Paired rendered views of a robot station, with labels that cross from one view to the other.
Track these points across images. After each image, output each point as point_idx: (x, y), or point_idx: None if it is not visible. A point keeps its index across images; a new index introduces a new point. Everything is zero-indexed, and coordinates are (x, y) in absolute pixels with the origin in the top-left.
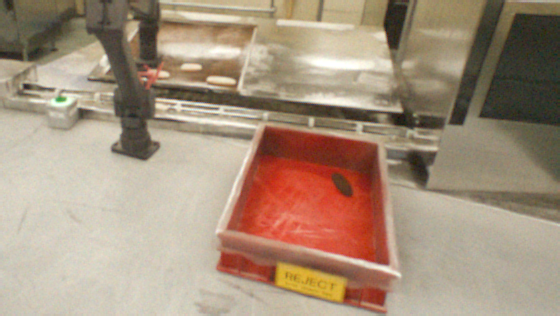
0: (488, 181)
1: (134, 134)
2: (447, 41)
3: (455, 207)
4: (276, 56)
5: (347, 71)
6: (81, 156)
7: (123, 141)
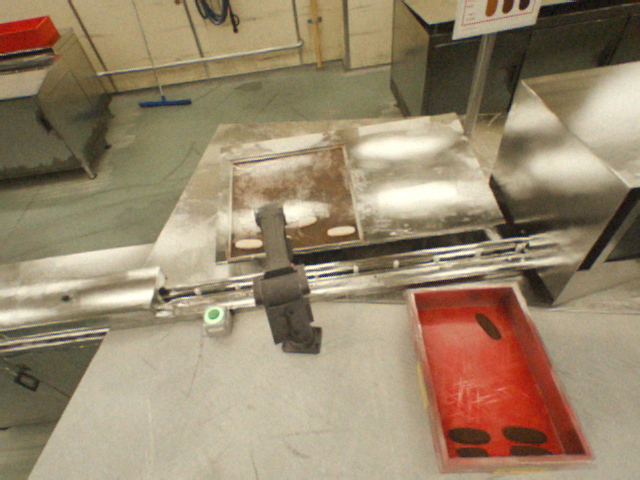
0: (599, 294)
1: (303, 339)
2: (567, 193)
3: (577, 321)
4: (376, 181)
5: (444, 183)
6: (261, 368)
7: (294, 345)
